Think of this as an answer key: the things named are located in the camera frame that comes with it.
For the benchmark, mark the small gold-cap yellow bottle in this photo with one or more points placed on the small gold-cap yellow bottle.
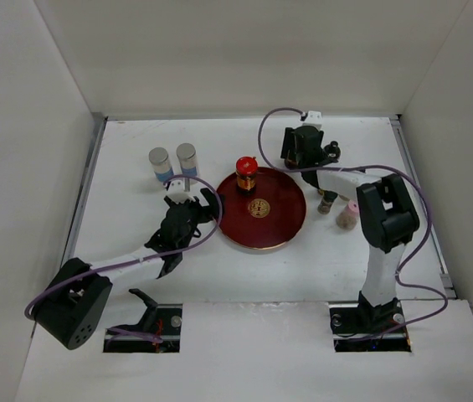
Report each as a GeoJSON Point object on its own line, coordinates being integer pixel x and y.
{"type": "Point", "coordinates": [327, 200]}

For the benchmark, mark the red-lid jar amber contents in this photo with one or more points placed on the red-lid jar amber contents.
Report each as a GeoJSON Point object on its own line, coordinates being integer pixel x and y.
{"type": "Point", "coordinates": [246, 169]}

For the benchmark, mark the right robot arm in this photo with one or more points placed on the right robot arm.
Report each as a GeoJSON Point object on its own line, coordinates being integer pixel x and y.
{"type": "Point", "coordinates": [387, 217]}

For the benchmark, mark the silver-lid shaker light label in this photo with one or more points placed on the silver-lid shaker light label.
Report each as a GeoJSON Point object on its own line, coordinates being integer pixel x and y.
{"type": "Point", "coordinates": [187, 157]}

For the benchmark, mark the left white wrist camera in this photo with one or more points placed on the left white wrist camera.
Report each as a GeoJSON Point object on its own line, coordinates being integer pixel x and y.
{"type": "Point", "coordinates": [177, 190]}

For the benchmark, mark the round red lacquer tray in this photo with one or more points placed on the round red lacquer tray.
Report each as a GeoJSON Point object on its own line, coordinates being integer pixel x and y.
{"type": "Point", "coordinates": [267, 218]}

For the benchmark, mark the pink-lid spice shaker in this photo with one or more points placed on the pink-lid spice shaker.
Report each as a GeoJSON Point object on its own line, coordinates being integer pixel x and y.
{"type": "Point", "coordinates": [349, 216]}

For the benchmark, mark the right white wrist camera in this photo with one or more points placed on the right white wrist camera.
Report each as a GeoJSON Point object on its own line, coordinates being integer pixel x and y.
{"type": "Point", "coordinates": [313, 119]}

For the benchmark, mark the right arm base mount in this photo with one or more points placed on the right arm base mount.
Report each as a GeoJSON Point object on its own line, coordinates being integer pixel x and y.
{"type": "Point", "coordinates": [362, 328]}

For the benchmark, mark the silver-lid shaker blue label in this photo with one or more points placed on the silver-lid shaker blue label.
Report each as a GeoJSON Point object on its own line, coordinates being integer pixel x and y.
{"type": "Point", "coordinates": [161, 164]}

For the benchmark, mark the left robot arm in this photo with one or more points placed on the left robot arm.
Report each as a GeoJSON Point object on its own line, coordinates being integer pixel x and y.
{"type": "Point", "coordinates": [72, 305]}

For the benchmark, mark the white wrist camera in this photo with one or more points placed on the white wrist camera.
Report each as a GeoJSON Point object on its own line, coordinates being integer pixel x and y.
{"type": "Point", "coordinates": [313, 119]}
{"type": "Point", "coordinates": [177, 190]}

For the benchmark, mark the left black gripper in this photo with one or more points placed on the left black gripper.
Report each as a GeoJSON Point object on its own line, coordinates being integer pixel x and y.
{"type": "Point", "coordinates": [207, 212]}

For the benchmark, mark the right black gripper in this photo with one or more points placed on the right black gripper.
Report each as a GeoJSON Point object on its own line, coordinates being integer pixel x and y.
{"type": "Point", "coordinates": [288, 141]}

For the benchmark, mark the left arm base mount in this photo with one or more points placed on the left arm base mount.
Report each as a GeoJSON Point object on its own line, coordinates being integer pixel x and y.
{"type": "Point", "coordinates": [157, 331]}

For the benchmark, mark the black-cap bottle white contents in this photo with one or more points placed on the black-cap bottle white contents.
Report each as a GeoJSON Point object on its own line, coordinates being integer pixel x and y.
{"type": "Point", "coordinates": [332, 151]}

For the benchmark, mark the red-lid jar dark sauce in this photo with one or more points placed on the red-lid jar dark sauce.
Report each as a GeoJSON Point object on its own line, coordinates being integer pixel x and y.
{"type": "Point", "coordinates": [290, 162]}

